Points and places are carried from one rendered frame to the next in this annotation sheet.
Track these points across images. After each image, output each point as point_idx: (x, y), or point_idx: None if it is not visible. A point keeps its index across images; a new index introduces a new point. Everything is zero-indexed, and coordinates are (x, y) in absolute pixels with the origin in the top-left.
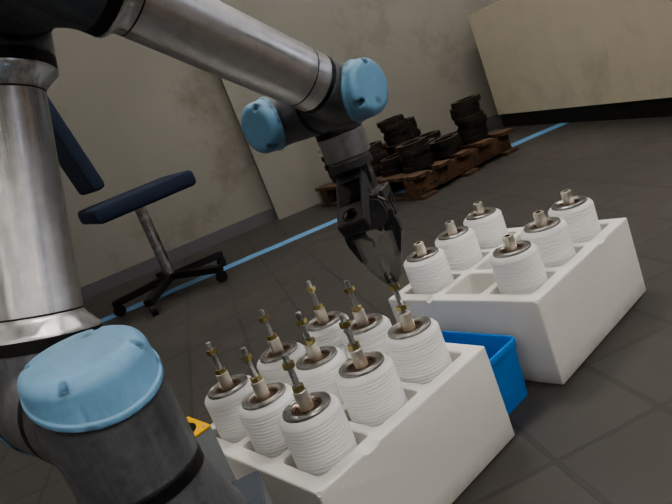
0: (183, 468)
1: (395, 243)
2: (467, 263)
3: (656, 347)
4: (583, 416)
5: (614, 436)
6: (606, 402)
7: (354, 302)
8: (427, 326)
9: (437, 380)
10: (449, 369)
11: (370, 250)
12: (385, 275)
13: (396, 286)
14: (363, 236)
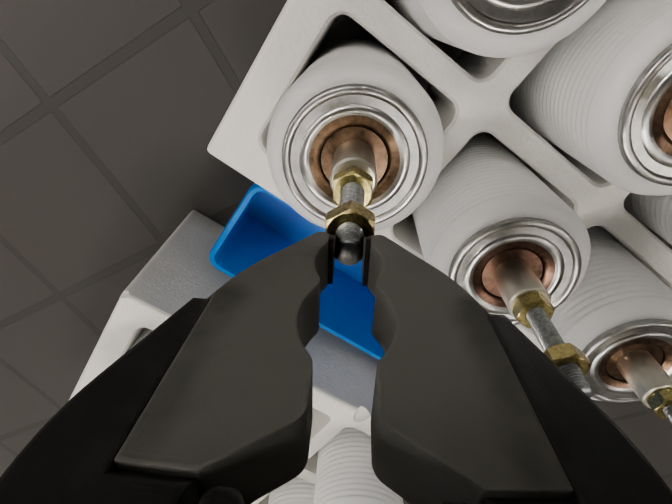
0: None
1: (187, 345)
2: (290, 491)
3: (73, 249)
4: (157, 118)
5: (106, 48)
6: (127, 142)
7: (542, 319)
8: (287, 128)
9: (307, 16)
10: (280, 66)
11: (411, 360)
12: (365, 242)
13: (334, 213)
14: (452, 502)
